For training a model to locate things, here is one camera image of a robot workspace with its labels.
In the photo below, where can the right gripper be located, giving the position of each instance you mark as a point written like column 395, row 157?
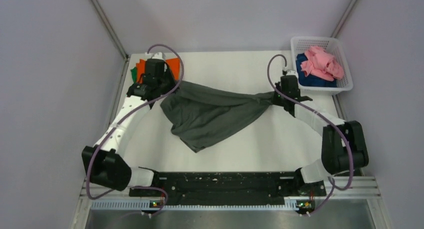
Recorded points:
column 276, row 101

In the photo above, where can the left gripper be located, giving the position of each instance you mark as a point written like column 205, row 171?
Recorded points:
column 173, row 84

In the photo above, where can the dark grey t shirt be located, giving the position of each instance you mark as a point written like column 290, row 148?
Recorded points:
column 202, row 116

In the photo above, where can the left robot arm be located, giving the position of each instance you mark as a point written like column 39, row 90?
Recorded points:
column 104, row 162

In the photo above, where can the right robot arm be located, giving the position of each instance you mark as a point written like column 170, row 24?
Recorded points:
column 343, row 145

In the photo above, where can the blue t shirt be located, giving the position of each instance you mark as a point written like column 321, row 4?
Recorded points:
column 311, row 80

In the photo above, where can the folded orange t shirt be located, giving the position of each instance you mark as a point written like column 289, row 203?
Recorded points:
column 174, row 64

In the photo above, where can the folded green t shirt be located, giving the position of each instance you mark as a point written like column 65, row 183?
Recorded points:
column 134, row 73

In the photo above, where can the white plastic basket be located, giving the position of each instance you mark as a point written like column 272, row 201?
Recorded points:
column 299, row 44

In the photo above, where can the pink t shirt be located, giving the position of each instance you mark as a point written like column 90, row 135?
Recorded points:
column 321, row 64

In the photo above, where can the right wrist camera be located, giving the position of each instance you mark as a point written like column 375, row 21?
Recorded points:
column 289, row 72

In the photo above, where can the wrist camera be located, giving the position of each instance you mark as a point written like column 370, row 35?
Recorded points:
column 289, row 72
column 155, row 55

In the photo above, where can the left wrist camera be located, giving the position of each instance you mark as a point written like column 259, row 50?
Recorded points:
column 155, row 55

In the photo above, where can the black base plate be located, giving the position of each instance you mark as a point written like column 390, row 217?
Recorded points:
column 229, row 188

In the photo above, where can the aluminium frame rail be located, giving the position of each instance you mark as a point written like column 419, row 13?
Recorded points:
column 361, row 187

